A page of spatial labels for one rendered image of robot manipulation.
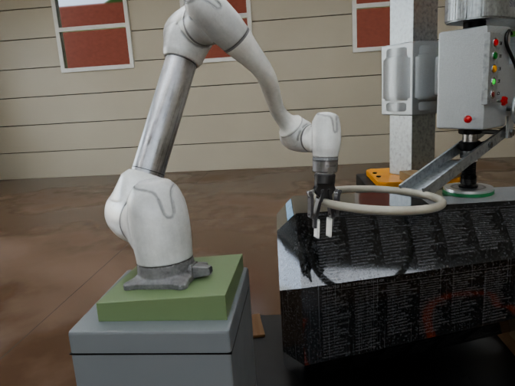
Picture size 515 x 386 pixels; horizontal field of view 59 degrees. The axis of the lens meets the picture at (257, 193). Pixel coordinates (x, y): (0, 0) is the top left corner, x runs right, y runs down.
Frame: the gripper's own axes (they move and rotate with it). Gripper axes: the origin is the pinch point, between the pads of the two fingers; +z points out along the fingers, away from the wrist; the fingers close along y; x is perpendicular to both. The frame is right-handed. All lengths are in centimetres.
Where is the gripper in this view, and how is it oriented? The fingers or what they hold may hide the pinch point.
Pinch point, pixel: (323, 228)
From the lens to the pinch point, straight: 168.0
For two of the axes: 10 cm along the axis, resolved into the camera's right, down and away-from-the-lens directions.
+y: 9.3, -0.5, 3.7
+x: -3.7, -1.6, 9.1
